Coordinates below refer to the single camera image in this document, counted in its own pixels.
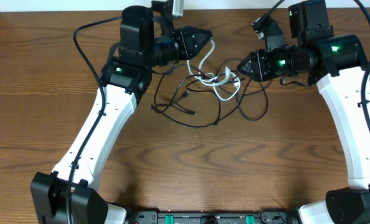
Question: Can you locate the white usb cable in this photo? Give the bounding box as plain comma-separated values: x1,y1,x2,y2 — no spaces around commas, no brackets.
186,39,242,102

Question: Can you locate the black usb cable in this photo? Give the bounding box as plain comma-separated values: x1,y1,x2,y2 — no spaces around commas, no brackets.
149,57,275,129

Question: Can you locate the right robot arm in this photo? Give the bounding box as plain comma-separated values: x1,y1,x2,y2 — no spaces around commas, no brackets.
237,1,370,223

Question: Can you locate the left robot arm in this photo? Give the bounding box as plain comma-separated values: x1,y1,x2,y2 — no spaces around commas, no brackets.
31,1,212,223

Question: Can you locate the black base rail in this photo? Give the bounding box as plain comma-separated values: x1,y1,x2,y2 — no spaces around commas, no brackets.
123,209,301,224

